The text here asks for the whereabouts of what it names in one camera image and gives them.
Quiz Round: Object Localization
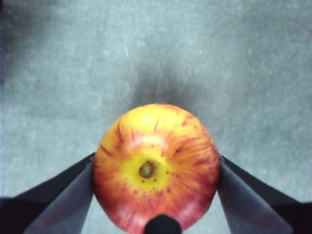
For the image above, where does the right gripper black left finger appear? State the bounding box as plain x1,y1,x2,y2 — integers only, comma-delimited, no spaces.
0,152,96,234

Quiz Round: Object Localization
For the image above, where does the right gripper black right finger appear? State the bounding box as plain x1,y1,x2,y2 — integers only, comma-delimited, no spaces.
216,155,312,234

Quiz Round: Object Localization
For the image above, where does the red apple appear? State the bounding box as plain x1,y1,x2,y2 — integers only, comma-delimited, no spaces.
92,103,221,234

